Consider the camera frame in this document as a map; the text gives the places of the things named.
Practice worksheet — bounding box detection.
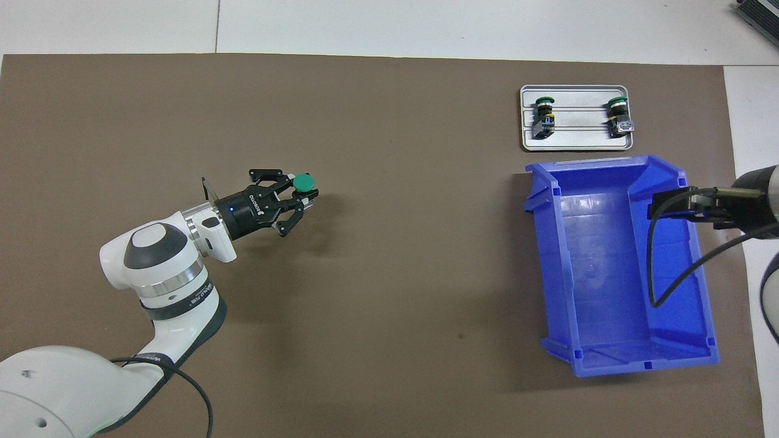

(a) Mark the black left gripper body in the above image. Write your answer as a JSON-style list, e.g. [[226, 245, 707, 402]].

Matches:
[[216, 184, 279, 242]]

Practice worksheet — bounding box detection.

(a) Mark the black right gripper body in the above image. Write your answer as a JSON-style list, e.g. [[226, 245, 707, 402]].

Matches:
[[712, 167, 775, 233]]

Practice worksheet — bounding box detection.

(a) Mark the green push button switch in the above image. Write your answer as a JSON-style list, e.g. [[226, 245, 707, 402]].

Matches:
[[292, 173, 319, 210]]

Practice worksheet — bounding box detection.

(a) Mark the green button with silver label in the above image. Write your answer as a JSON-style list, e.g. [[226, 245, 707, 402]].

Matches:
[[607, 96, 635, 137]]

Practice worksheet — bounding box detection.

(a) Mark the green button with yellow mark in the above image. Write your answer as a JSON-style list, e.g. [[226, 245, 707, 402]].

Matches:
[[533, 96, 556, 141]]

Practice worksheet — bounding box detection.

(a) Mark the blue plastic storage bin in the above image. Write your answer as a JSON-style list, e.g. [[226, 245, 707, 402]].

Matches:
[[525, 155, 720, 378]]

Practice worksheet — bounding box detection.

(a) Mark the grey metal tray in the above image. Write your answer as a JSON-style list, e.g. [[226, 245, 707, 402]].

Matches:
[[519, 84, 634, 152]]

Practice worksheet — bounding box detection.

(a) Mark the brown table mat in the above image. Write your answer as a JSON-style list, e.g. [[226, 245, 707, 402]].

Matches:
[[0, 54, 766, 438]]

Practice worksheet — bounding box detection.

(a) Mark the dark grey device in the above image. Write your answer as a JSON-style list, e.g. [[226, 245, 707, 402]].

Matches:
[[733, 0, 779, 34]]

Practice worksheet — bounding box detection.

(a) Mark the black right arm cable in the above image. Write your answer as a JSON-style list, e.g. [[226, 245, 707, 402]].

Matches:
[[647, 187, 779, 308]]

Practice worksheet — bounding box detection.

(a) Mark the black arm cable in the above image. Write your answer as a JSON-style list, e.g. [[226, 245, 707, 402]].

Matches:
[[110, 356, 215, 438], [647, 187, 779, 308]]

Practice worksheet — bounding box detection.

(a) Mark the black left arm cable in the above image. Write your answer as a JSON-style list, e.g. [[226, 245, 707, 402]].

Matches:
[[110, 356, 215, 438]]

